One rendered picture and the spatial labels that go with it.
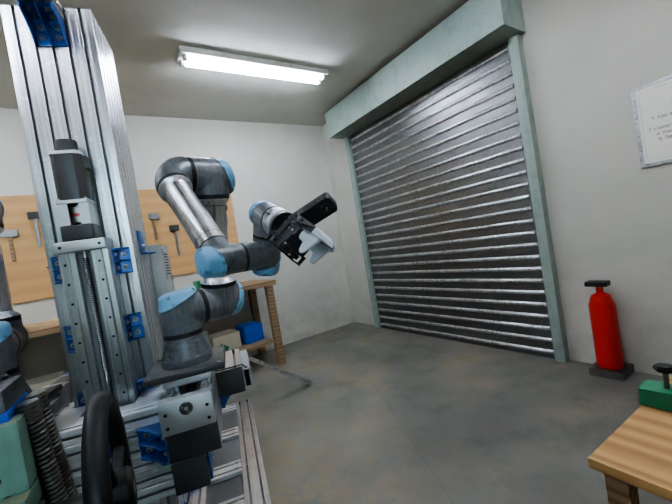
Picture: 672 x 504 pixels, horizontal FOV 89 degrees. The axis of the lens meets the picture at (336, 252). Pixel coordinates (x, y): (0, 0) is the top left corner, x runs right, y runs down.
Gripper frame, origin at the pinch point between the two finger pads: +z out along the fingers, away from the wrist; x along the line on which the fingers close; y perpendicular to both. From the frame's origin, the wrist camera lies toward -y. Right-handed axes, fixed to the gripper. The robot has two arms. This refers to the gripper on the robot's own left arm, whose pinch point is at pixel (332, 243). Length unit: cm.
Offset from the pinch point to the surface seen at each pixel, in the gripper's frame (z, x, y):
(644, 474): 44, -68, -8
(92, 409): 6.6, 15.8, 40.8
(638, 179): -27, -153, -169
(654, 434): 41, -80, -20
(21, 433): 5, 20, 48
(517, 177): -97, -154, -159
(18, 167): -345, 55, 91
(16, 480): 7, 17, 52
